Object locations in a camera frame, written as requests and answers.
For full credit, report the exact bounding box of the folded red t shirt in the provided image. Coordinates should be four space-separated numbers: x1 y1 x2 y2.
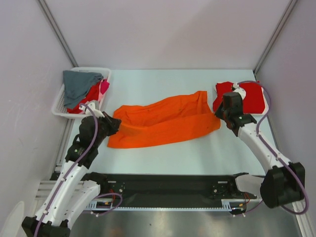
213 81 258 114

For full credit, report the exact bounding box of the right corner aluminium post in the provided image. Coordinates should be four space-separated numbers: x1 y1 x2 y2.
253 0 299 77

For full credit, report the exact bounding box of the white slotted cable duct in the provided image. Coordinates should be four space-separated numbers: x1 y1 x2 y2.
84 197 245 213

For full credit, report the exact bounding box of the pink t shirt in basket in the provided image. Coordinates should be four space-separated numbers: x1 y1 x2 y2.
99 79 110 95

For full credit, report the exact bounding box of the folded white t shirt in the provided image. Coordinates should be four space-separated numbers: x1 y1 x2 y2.
251 84 269 116

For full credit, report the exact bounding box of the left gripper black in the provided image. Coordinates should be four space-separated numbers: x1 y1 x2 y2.
93 111 121 147

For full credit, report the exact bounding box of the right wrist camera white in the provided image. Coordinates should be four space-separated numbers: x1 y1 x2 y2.
232 83 246 100

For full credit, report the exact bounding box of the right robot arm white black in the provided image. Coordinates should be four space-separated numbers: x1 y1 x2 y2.
215 92 308 208

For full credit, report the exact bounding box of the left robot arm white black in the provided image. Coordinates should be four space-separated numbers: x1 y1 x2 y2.
22 112 121 237

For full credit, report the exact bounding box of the red t shirt in basket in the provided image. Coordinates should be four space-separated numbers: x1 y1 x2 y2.
67 82 101 114

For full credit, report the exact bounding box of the corner aluminium post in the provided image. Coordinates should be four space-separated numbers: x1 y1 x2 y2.
253 0 299 77
36 0 79 67

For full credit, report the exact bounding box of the aluminium rail frame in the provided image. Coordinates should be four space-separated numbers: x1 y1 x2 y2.
35 180 83 200

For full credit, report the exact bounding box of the orange t shirt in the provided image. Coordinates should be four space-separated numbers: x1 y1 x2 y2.
108 91 221 149

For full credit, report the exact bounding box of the left corner aluminium post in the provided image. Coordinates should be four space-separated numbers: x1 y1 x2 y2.
36 0 79 67

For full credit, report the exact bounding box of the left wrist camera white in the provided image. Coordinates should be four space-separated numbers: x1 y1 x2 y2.
79 100 104 118

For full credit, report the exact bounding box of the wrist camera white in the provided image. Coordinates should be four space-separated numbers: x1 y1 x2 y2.
79 100 104 118
232 83 246 100

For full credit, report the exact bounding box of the grey t shirt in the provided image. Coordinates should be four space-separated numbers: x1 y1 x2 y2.
63 70 104 109

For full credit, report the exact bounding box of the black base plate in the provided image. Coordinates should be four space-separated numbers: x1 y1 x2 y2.
83 172 256 201

